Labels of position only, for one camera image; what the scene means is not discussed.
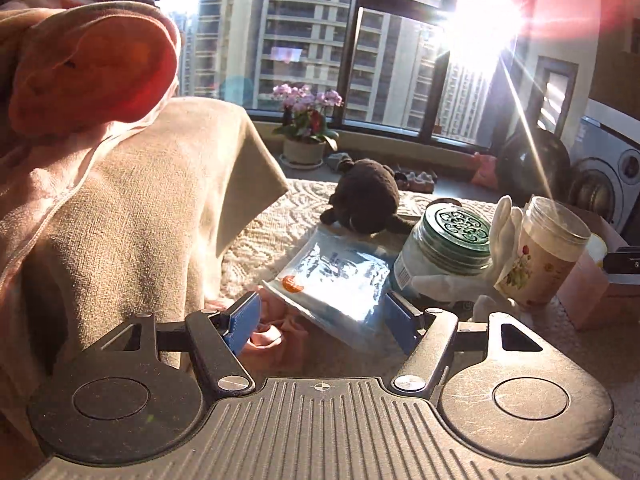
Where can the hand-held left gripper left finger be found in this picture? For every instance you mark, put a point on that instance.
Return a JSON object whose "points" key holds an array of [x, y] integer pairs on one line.
{"points": [[245, 324]]}

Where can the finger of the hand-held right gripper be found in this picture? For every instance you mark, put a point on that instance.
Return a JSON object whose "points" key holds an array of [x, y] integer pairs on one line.
{"points": [[622, 260]]}

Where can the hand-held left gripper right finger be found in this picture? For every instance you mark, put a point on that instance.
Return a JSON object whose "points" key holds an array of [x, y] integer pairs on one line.
{"points": [[400, 326]]}

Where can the salmon pink cloth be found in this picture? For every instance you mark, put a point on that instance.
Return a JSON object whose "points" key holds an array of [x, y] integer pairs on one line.
{"points": [[272, 332]]}

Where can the pink cardboard box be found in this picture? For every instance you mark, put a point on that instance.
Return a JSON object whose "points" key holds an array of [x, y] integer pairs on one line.
{"points": [[587, 295]]}

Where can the light blue plastic packet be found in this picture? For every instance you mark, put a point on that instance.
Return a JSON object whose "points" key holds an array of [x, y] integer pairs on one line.
{"points": [[335, 280]]}

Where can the floral cup with clear lid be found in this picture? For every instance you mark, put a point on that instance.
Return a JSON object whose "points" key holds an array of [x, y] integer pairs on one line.
{"points": [[542, 260]]}

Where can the grey washing machine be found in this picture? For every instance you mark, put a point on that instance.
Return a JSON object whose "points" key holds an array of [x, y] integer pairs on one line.
{"points": [[607, 175]]}

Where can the white lace blanket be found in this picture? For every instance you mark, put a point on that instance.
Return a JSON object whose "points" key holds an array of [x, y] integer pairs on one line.
{"points": [[280, 240]]}

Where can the green lidded glass jar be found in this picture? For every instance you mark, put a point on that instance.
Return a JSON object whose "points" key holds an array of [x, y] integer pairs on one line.
{"points": [[450, 240]]}

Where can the white cotton glove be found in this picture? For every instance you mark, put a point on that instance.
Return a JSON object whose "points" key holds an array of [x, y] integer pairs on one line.
{"points": [[502, 240]]}

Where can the round washing machine door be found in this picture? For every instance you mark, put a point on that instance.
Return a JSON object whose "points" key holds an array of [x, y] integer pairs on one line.
{"points": [[532, 165]]}

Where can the dark brown plush toy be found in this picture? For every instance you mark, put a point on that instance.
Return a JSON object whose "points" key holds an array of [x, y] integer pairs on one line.
{"points": [[367, 192]]}

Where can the beige towel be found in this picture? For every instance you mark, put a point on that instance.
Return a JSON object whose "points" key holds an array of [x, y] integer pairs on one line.
{"points": [[150, 220]]}

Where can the pink fuzzy slipper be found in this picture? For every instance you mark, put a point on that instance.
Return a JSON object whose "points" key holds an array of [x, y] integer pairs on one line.
{"points": [[415, 182], [430, 181]]}

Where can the red bag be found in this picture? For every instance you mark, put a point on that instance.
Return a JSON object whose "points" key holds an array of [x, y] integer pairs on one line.
{"points": [[484, 170]]}

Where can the grey slipper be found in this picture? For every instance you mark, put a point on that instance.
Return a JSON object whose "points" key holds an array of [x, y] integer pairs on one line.
{"points": [[340, 162]]}

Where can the dark framed narrow window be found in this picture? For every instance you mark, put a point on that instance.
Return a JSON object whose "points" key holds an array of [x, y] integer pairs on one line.
{"points": [[557, 92]]}

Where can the potted pink orchid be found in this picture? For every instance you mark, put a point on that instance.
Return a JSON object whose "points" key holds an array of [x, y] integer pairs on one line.
{"points": [[305, 130]]}

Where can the pink fleece cloth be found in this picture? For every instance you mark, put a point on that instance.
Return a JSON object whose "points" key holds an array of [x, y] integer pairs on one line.
{"points": [[75, 70]]}

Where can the dark window frame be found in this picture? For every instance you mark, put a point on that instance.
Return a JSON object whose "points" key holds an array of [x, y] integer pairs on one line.
{"points": [[350, 45]]}

